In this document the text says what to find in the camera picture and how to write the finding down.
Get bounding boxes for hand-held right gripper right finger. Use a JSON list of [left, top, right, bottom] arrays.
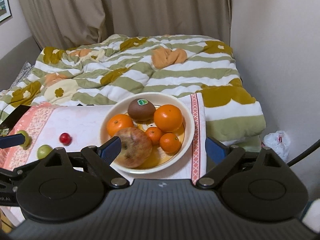
[[195, 137, 286, 190]]

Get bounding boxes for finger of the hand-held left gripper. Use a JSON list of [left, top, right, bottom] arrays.
[[0, 161, 42, 181], [0, 133, 30, 149]]

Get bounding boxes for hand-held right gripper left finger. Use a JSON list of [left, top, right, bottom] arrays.
[[35, 136, 130, 189]]

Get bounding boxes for green round fruit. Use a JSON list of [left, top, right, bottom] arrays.
[[37, 144, 54, 160], [16, 130, 32, 148]]

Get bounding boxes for yellow-red apple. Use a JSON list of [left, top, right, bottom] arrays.
[[115, 127, 153, 169]]

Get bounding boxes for large orange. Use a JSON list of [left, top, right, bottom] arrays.
[[153, 104, 184, 133], [106, 114, 135, 137]]

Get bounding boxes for cream bowl with cartoon print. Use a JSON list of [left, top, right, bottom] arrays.
[[100, 92, 196, 174]]

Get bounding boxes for small tangerine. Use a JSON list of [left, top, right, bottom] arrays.
[[159, 133, 181, 154], [145, 127, 164, 146]]

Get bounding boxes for brown kiwi with green sticker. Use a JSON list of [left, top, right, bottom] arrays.
[[128, 98, 156, 121]]

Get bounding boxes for pink and white floral towel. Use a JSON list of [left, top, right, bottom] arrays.
[[0, 92, 207, 220]]

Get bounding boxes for red cherry tomato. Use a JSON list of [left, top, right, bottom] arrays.
[[59, 133, 73, 146]]

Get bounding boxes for white plastic bag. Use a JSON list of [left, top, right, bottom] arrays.
[[262, 130, 292, 162]]

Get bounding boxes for grey patterned bed sheet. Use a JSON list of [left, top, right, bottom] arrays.
[[10, 61, 34, 90]]

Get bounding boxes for green striped floral blanket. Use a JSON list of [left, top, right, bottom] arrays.
[[0, 34, 266, 147]]

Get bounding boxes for grey padded headboard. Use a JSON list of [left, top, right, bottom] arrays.
[[0, 36, 42, 91]]

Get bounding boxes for beige curtain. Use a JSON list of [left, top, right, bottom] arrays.
[[15, 0, 232, 51]]

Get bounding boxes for black cable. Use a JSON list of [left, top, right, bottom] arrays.
[[287, 140, 320, 167]]

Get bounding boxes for framed wall poster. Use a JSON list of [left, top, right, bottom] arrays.
[[0, 0, 12, 23]]

